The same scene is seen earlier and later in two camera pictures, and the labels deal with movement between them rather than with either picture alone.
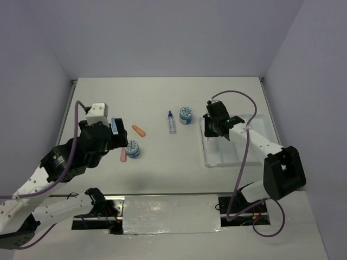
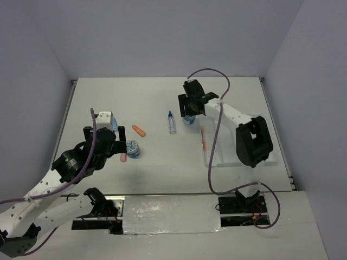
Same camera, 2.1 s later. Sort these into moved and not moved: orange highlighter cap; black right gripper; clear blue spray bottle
Moved: black right gripper
Not moved: orange highlighter cap; clear blue spray bottle
